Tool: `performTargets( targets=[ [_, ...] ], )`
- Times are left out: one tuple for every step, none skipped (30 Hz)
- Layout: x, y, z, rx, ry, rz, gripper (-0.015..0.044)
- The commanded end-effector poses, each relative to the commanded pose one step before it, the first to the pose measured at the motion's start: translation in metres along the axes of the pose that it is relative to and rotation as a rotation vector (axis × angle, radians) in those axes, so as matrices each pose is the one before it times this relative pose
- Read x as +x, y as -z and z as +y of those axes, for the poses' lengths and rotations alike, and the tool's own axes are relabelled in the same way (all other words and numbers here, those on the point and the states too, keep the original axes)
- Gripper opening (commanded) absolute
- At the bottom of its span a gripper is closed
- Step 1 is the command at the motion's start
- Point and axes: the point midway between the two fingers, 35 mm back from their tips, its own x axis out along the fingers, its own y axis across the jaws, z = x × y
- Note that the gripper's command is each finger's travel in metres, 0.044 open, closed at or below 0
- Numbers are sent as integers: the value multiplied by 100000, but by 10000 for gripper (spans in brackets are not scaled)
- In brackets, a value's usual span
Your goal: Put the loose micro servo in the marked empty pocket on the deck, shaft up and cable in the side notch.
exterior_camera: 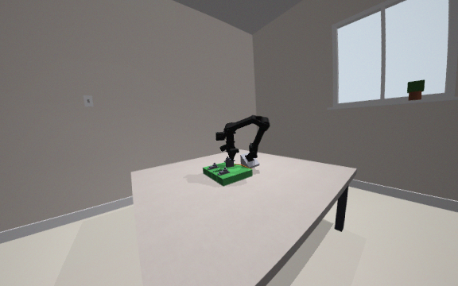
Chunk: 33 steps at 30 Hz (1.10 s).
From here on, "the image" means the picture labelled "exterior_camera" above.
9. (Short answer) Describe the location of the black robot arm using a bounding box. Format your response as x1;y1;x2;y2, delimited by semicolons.
215;115;270;162

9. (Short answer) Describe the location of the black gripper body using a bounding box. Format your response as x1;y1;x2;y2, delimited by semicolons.
226;140;239;153

